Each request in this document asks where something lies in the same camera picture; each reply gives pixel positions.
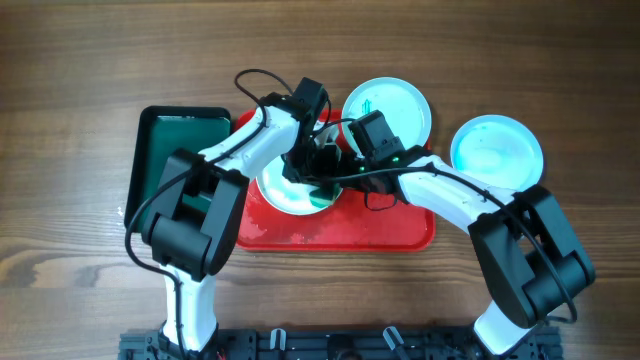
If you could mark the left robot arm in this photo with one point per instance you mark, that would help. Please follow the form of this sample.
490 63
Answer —
191 222

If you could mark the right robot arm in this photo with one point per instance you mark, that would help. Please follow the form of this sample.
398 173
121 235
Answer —
530 257

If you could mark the green yellow sponge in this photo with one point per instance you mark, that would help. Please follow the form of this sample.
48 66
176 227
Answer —
324 196

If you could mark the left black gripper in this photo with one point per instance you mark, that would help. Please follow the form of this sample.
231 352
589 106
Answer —
327 170

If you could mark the dark green tray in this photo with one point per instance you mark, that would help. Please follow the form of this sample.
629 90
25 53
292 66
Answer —
161 131

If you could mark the white plate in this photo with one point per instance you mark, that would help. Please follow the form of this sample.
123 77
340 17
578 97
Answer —
285 196
404 107
498 150

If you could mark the red plastic tray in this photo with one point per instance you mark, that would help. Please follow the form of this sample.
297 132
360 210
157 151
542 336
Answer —
353 223

